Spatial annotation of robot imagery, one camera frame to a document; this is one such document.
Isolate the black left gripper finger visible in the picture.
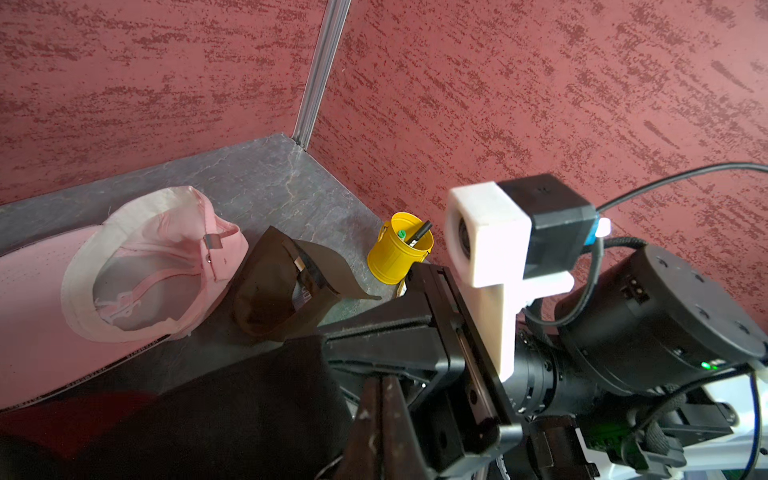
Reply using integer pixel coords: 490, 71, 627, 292
333, 376, 434, 480

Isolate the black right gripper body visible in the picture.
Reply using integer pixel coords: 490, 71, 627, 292
320, 263, 522, 474

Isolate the black baseball cap letter R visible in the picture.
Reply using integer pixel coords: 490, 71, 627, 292
1, 336, 352, 479

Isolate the brown baseball cap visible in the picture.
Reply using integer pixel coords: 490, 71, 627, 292
232, 226, 380, 342

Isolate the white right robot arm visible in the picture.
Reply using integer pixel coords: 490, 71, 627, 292
323, 240, 767, 479

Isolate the dark red baseball cap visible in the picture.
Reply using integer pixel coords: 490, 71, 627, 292
1, 392, 157, 459

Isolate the pink baseball cap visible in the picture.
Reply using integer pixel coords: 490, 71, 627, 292
1, 186, 248, 411

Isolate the yellow plastic cup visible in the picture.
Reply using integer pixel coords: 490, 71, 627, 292
367, 212, 435, 285

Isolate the black marker in cup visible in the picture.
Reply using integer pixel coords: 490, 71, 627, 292
406, 221, 432, 247

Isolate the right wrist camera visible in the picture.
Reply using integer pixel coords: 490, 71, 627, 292
443, 174, 612, 381

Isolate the right rear aluminium corner post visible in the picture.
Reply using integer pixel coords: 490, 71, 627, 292
292, 0, 352, 150

